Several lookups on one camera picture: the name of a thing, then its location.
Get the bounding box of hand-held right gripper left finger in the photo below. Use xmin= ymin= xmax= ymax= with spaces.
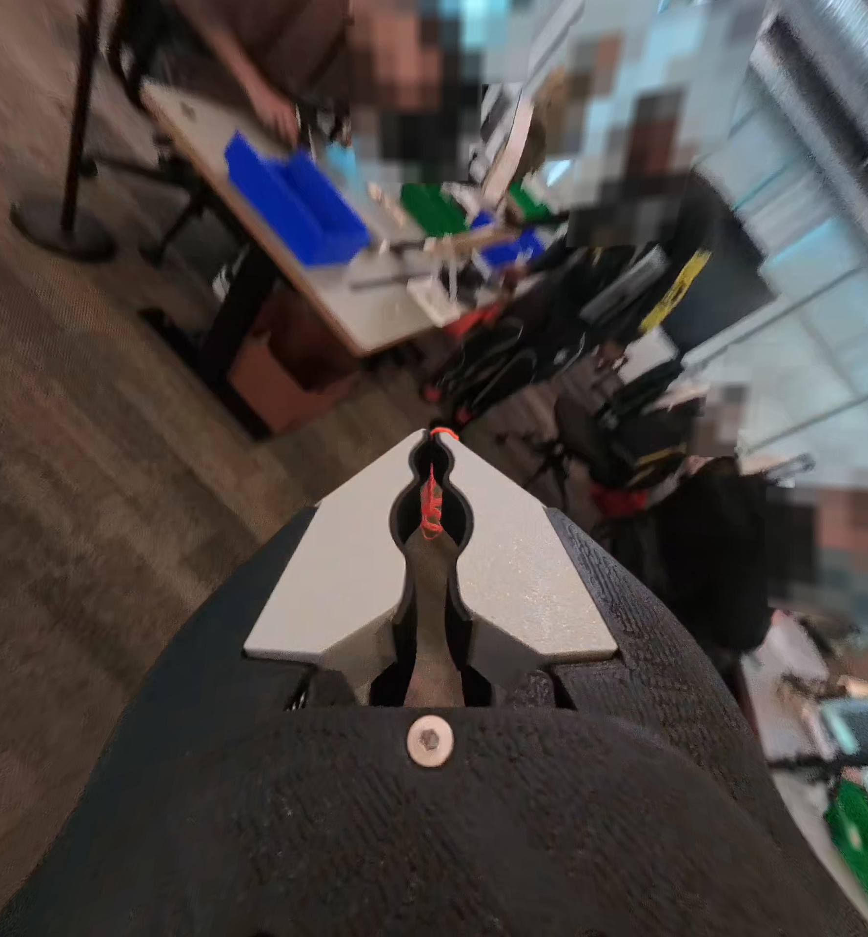
xmin=244 ymin=429 xmax=436 ymax=689

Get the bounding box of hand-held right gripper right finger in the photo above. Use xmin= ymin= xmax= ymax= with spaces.
xmin=436 ymin=429 xmax=619 ymax=682

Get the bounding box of orange yo-yo string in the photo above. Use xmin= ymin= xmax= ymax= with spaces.
xmin=417 ymin=425 xmax=457 ymax=540

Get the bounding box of cardboard box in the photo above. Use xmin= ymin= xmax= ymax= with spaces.
xmin=226 ymin=290 xmax=362 ymax=434

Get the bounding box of red orange object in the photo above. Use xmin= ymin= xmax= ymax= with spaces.
xmin=442 ymin=293 xmax=511 ymax=341

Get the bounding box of grey work table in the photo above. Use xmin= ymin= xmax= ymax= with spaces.
xmin=141 ymin=81 xmax=566 ymax=440

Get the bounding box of small blue parts bin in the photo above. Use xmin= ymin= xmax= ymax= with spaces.
xmin=471 ymin=217 xmax=545 ymax=272

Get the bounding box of white tilted stand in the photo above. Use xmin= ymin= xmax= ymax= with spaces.
xmin=349 ymin=220 xmax=566 ymax=326

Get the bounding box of green parts bin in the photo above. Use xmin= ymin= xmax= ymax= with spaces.
xmin=507 ymin=181 xmax=556 ymax=224
xmin=401 ymin=181 xmax=471 ymax=238

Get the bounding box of large blue parts bin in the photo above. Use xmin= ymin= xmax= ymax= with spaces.
xmin=225 ymin=132 xmax=372 ymax=267

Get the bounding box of green tray bin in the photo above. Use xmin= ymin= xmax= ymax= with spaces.
xmin=827 ymin=776 xmax=868 ymax=912

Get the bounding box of black stool chair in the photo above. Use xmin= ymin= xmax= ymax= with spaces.
xmin=10 ymin=0 xmax=186 ymax=265

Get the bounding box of black wall screen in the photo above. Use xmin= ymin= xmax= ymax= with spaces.
xmin=654 ymin=176 xmax=779 ymax=352

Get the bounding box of silver spiral air duct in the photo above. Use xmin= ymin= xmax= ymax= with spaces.
xmin=749 ymin=0 xmax=868 ymax=279

